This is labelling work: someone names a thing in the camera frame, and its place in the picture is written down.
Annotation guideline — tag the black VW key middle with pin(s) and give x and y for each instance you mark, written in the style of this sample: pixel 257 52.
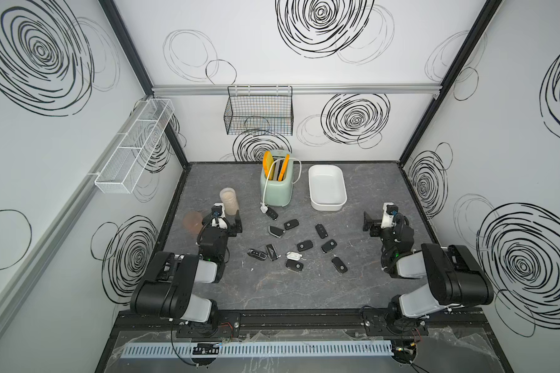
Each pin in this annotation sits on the black VW key middle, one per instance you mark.
pixel 304 246

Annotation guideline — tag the black Porsche key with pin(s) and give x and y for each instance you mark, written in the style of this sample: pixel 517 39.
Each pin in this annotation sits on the black Porsche key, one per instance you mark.
pixel 257 254

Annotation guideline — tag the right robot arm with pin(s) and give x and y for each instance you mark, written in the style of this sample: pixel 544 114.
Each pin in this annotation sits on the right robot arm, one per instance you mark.
pixel 454 279

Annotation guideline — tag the yellow toast slice left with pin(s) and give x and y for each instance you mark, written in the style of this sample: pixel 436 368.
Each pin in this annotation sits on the yellow toast slice left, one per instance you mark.
pixel 268 163

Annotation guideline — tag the black wire basket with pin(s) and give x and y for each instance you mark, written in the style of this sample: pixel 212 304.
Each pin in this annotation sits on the black wire basket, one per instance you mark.
pixel 259 107

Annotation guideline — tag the black VW key upper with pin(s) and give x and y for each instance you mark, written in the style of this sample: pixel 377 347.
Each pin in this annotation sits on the black VW key upper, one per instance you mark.
pixel 291 224

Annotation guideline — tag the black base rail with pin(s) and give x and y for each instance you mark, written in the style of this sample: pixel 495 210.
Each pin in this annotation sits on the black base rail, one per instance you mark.
pixel 371 322

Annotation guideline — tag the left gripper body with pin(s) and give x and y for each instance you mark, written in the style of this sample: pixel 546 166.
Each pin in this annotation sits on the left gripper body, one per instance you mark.
pixel 225 226

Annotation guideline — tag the black silver key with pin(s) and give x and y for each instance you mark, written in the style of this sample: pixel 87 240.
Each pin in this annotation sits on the black silver key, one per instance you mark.
pixel 275 231

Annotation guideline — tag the black VW key bottom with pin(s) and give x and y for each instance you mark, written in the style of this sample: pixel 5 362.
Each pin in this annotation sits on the black VW key bottom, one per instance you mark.
pixel 294 265

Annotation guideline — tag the black chrome Bentley key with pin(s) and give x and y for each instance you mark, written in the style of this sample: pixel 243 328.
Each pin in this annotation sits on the black chrome Bentley key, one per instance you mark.
pixel 272 252

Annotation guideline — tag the grey slotted cable duct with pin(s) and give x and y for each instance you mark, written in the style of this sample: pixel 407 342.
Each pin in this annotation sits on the grey slotted cable duct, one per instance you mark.
pixel 341 348

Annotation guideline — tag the black vw key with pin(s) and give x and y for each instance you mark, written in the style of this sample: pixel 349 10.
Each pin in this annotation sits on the black vw key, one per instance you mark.
pixel 291 224
pixel 304 246
pixel 294 265

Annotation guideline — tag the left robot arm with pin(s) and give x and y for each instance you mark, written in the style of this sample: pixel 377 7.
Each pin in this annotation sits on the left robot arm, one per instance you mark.
pixel 166 289

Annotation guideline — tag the black key with buttons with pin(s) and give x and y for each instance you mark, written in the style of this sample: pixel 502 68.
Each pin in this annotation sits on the black key with buttons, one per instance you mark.
pixel 321 231

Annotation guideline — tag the green toaster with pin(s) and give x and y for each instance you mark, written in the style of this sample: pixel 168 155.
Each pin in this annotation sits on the green toaster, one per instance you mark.
pixel 274 193

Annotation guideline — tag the orange toast slice right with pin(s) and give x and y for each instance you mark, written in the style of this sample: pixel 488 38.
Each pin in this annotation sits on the orange toast slice right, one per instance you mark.
pixel 282 168

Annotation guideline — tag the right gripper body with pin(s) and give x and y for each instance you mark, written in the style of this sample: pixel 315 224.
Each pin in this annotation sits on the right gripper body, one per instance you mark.
pixel 376 227

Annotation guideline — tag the beige textured cup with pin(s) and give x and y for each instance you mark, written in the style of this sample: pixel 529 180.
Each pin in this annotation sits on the beige textured cup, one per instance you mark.
pixel 230 201

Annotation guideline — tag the white mesh wall shelf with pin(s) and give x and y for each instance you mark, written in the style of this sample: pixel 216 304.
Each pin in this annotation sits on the white mesh wall shelf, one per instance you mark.
pixel 139 140

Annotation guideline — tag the white storage box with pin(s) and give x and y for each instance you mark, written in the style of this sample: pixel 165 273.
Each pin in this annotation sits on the white storage box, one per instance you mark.
pixel 327 188

